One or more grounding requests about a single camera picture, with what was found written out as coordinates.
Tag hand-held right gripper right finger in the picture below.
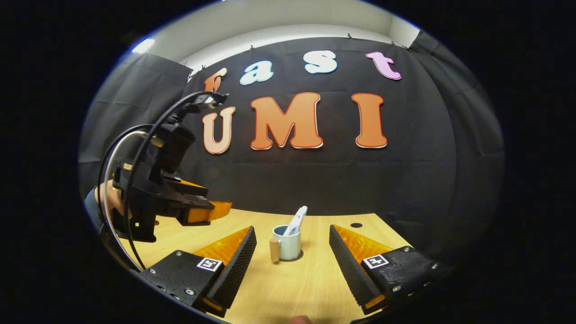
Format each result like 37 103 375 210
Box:
328 225 450 316

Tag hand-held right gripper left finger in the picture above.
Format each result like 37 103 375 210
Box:
140 225 257 318

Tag dark brown round coaster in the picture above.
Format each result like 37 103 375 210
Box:
278 248 305 263

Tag pale green cup wooden handle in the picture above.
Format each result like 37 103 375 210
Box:
270 225 302 264

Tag white toothpaste tube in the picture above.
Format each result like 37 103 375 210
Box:
283 208 306 237

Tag light wooden desktop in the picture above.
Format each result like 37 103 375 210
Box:
115 208 439 324

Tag black backdrop cloth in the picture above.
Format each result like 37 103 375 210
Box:
79 37 505 270

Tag ceiling light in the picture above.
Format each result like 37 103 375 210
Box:
131 38 156 54

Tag white cable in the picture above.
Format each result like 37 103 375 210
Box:
103 130 156 225

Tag black cable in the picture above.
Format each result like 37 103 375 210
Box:
122 91 216 270

